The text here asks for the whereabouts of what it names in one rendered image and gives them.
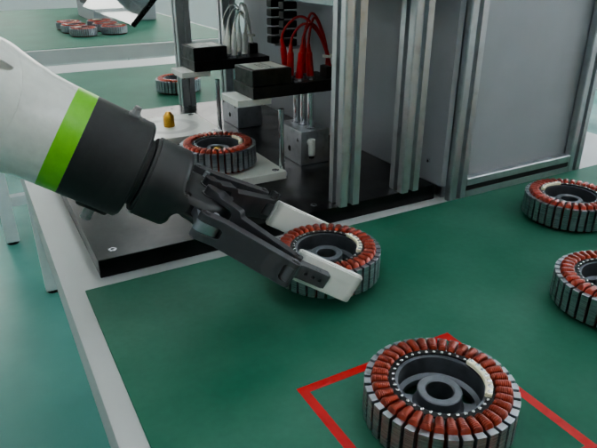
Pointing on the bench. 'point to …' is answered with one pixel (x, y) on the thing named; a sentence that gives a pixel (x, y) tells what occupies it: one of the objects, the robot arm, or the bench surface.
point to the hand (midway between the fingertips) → (322, 253)
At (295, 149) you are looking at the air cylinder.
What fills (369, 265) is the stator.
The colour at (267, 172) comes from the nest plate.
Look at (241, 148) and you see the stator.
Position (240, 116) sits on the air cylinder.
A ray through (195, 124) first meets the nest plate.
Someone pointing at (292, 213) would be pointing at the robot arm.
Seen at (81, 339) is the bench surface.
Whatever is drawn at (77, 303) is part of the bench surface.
